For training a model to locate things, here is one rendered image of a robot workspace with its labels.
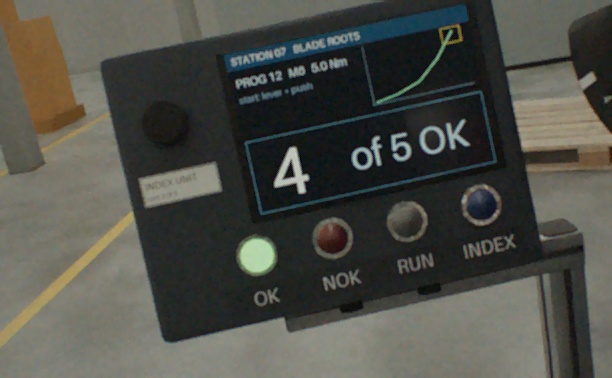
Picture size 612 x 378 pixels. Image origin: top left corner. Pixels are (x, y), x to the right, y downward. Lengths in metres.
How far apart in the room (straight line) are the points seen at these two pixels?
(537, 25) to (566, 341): 6.06
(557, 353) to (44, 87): 8.25
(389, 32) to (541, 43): 6.18
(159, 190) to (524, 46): 6.24
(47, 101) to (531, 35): 5.23
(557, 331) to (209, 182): 0.31
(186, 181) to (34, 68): 8.28
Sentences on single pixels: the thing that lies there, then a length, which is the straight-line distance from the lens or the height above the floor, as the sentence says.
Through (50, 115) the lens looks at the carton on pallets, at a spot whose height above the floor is 0.17.
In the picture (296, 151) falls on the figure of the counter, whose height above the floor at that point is 1.17.
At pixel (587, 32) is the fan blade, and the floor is 1.08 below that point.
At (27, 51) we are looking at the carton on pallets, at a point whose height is 0.90.
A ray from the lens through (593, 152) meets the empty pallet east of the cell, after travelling 3.90.
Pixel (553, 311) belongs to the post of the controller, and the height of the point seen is 0.99.
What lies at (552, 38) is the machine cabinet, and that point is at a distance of 6.66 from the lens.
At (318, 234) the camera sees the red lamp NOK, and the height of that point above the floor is 1.12.
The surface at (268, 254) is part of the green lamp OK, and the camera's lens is 0.47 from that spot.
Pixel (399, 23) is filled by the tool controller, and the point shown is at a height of 1.24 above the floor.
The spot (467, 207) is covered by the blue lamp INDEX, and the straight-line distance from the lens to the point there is 0.48.
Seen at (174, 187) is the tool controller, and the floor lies 1.17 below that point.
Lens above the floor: 1.29
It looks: 17 degrees down
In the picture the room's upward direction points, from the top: 12 degrees counter-clockwise
